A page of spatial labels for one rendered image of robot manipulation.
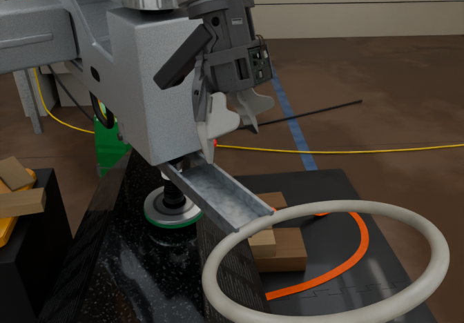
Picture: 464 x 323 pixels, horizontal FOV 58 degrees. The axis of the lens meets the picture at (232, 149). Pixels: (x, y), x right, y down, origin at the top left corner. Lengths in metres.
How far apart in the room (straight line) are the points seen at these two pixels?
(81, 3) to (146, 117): 0.55
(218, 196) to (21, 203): 0.89
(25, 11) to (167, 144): 0.74
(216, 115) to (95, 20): 1.05
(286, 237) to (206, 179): 1.32
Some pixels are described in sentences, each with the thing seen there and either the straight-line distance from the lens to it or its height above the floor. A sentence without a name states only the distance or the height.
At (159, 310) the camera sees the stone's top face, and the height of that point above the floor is 0.87.
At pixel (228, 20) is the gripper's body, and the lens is 0.55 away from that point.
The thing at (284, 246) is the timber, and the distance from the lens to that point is 2.47.
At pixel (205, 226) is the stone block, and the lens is 1.53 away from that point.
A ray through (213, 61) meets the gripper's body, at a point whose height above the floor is 1.68.
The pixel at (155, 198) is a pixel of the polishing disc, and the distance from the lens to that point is 1.53.
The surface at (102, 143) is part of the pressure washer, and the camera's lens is 3.09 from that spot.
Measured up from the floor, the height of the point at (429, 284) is 1.33.
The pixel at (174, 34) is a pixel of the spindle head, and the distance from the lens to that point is 1.13.
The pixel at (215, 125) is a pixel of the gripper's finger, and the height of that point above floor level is 1.61.
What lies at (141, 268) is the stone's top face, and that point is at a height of 0.87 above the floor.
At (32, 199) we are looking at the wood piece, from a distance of 1.83.
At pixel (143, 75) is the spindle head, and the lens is 1.12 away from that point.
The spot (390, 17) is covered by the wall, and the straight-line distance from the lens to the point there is 6.81.
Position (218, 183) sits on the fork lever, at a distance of 1.25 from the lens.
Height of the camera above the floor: 1.86
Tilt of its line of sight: 32 degrees down
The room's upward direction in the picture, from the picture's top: straight up
